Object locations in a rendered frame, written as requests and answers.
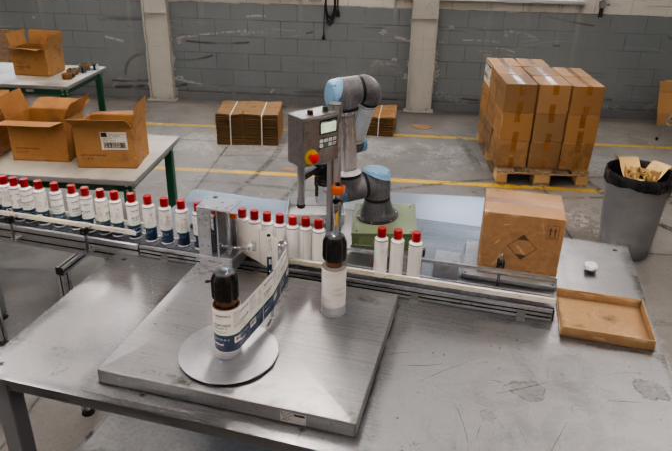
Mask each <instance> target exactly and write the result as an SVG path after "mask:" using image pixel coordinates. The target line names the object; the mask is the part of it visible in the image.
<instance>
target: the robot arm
mask: <svg viewBox="0 0 672 451"><path fill-rule="evenodd" d="M324 99H325V104H326V106H327V107H328V104H329V103H330V102H331V101H335V102H342V120H341V121H342V140H341V180H340V183H342V185H345V192H344V194H343V195H342V199H343V203H345V202H350V201H355V200H359V199H364V202H363V205H362V208H361V217H362V218H363V219H365V220H367V221H371V222H383V221H387V220H390V219H391V218H393V216H394V208H393V206H392V203H391V200H390V180H391V178H390V171H389V170H388V169H387V168H386V167H383V166H380V165H367V166H366V167H364V169H363V172H361V170H360V169H359V168H358V167H357V153H360V152H363V151H366V150H367V148H368V146H367V145H368V142H367V139H366V134H367V131H368V128H369V125H370V122H371V119H372V116H373V113H374V110H375V108H376V107H377V106H378V105H379V103H380V100H381V88H380V86H379V84H378V82H377V81H376V80H375V79H374V78H373V77H371V76H369V75H365V74H360V75H355V76H348V77H338V78H335V79H331V80H329V81H328V82H327V84H326V86H325V91H324ZM313 175H314V186H315V201H316V202H317V203H318V200H319V199H322V198H326V197H327V190H325V189H323V187H327V162H324V163H321V164H317V165H314V167H312V168H311V169H309V170H307V171H305V180H306V179H308V178H309V177H311V176H313Z"/></svg>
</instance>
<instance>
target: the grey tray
mask: <svg viewBox="0 0 672 451"><path fill-rule="evenodd" d="M326 199H327V197H326V198H322V199H319V200H318V203H317V202H316V201H315V197H305V208H303V209H299V208H297V197H289V199H288V206H287V213H286V224H288V216H289V215H290V214H295V215H297V224H301V217H302V216H309V217H310V224H314V219H315V218H322V219H323V224H326ZM341 225H345V209H344V203H342V211H341Z"/></svg>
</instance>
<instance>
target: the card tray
mask: <svg viewBox="0 0 672 451"><path fill-rule="evenodd" d="M556 302H557V312H558V322H559V332H560V336H565V337H571V338H577V339H584V340H590V341H596V342H602V343H608V344H614V345H620V346H626V347H632V348H638V349H644V350H650V351H654V349H655V345H656V342H657V341H656V338H655V335H654V332H653V329H652V326H651V323H650V320H649V317H648V314H647V311H646V308H645V305H644V302H643V300H641V299H634V298H628V297H621V296H614V295H608V294H601V293H594V292H587V291H581V290H574V289H567V288H561V287H558V288H557V293H556Z"/></svg>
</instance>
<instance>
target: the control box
mask: <svg viewBox="0 0 672 451"><path fill-rule="evenodd" d="M322 107H323V106H321V107H316V108H311V109H312V110H313V114H314V116H307V115H306V114H307V110H308V109H306V110H302V111H297V112H292V113H288V161H289V162H290V163H293V164H295V165H297V166H299V167H301V168H306V167H310V166H313V165H317V164H321V163H324V162H328V161H332V160H335V159H337V158H338V124H339V113H337V112H336V111H334V110H332V111H329V112H328V113H322V112H321V111H322ZM333 117H337V131H336V132H332V133H328V134H324V135H319V126H320V120H324V119H329V118H333ZM334 135H337V145H334V146H330V147H326V148H322V149H319V139H322V138H326V137H330V136H334ZM314 153H316V154H318V155H319V161H318V162H317V163H316V164H313V163H311V162H310V159H309V156H310V155H311V154H314Z"/></svg>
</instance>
